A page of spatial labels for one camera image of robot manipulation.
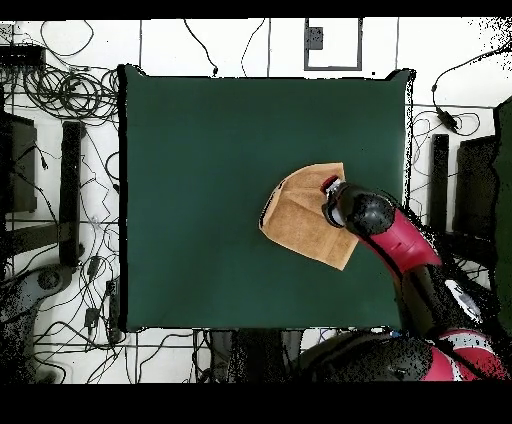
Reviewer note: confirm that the tan terry towel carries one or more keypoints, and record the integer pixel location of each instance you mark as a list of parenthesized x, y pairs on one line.
[(300, 220)]

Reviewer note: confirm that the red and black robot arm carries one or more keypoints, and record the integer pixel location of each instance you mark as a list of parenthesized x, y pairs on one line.
[(400, 240)]

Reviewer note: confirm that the black T-shaped stand base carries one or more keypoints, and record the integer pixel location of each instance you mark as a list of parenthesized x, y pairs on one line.
[(71, 192), (439, 180)]

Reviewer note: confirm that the dark green tablecloth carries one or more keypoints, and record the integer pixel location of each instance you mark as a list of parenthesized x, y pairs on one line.
[(200, 140)]

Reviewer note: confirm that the black box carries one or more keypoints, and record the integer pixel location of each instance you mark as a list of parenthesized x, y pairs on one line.
[(18, 168), (476, 188)]

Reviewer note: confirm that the dark grey floor plate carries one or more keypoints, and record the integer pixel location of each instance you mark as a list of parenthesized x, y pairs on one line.
[(314, 38)]

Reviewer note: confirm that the black power adapter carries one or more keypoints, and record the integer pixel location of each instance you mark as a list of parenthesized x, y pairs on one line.
[(91, 316), (93, 266)]

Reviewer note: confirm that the grey office chair base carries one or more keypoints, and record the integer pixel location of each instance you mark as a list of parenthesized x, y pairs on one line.
[(48, 280)]

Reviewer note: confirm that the grey square floor frame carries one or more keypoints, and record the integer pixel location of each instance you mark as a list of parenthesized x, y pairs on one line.
[(332, 68)]

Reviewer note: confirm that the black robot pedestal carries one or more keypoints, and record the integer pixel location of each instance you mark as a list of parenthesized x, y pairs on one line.
[(256, 356)]

